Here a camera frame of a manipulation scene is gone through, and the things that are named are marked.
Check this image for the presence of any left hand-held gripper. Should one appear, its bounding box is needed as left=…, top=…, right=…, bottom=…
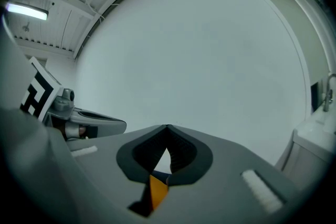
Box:
left=19, top=56, right=127, bottom=141

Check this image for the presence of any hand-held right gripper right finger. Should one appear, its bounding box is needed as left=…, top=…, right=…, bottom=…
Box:
left=152, top=124, right=300, bottom=224

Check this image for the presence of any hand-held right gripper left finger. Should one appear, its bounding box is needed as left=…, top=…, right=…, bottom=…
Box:
left=66, top=124, right=168, bottom=224

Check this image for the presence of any white sink cabinet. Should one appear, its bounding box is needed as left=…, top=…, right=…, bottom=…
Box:
left=274, top=103, right=336, bottom=189

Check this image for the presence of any metal faucet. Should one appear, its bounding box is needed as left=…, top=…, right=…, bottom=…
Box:
left=322, top=73, right=336, bottom=113

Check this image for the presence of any fluorescent ceiling light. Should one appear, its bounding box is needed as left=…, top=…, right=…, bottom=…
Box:
left=6, top=2, right=50, bottom=22

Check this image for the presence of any black wall panel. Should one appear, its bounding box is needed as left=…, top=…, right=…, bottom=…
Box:
left=310, top=81, right=320, bottom=114

